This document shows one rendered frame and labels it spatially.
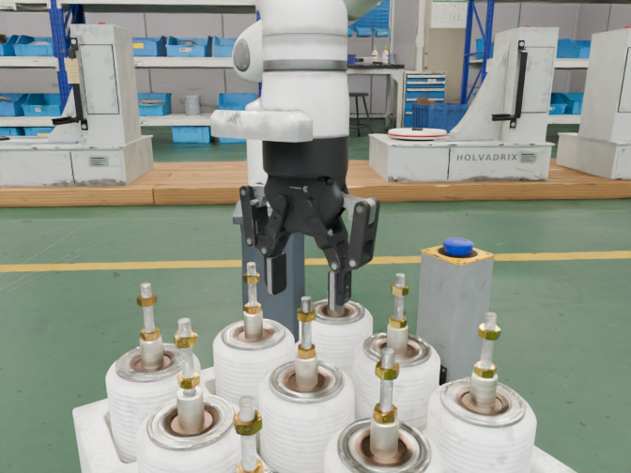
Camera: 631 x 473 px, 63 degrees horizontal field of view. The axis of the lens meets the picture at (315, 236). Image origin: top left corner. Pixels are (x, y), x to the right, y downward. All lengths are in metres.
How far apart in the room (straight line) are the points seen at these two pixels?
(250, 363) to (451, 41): 6.49
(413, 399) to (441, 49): 6.44
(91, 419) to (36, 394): 0.45
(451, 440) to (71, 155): 2.36
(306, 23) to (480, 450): 0.37
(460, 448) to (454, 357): 0.26
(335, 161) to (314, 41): 0.09
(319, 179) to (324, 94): 0.07
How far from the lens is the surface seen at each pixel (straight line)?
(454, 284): 0.70
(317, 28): 0.42
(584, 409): 1.04
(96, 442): 0.61
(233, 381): 0.60
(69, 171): 2.68
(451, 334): 0.72
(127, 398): 0.56
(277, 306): 1.03
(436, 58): 6.86
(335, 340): 0.64
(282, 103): 0.42
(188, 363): 0.45
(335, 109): 0.42
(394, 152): 2.53
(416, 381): 0.56
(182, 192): 2.47
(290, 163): 0.42
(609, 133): 3.04
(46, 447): 0.95
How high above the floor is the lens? 0.53
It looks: 16 degrees down
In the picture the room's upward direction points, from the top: straight up
